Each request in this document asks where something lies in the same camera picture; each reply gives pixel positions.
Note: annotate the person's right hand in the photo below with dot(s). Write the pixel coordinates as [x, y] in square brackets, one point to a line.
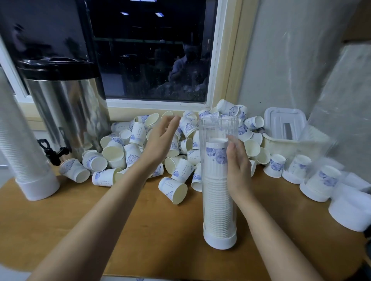
[239, 171]

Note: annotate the person's left hand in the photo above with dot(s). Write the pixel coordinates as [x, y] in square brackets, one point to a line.
[157, 145]

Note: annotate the pile of paper cups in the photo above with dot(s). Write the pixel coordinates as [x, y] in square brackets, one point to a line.
[122, 150]

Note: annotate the person's right forearm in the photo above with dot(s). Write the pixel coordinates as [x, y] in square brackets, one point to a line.
[278, 243]

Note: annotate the person's left forearm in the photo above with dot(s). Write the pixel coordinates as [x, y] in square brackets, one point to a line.
[90, 231]

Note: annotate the translucent plastic box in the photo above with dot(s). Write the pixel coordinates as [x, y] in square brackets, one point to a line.
[301, 149]

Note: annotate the white plastic lid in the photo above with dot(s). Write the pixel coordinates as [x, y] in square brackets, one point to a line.
[285, 123]

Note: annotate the stainless steel water dispenser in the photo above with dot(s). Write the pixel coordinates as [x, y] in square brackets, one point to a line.
[69, 104]

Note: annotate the white framed window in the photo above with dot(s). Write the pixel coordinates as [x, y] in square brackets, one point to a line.
[150, 46]

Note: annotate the clear plastic bag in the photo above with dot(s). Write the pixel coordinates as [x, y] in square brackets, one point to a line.
[348, 104]

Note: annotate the brown wooden wall cabinet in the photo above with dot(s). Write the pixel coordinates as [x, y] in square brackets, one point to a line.
[359, 17]

